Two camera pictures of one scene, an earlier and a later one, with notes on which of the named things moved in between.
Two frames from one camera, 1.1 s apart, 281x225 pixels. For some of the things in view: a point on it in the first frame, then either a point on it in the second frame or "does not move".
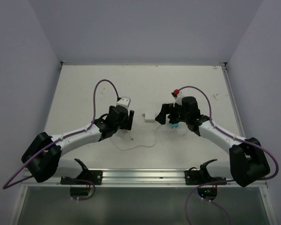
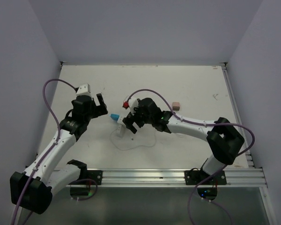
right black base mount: (198, 177) does not move
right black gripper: (167, 108) to (129, 121)
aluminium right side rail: (234, 101) does not move
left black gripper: (127, 123) to (100, 109)
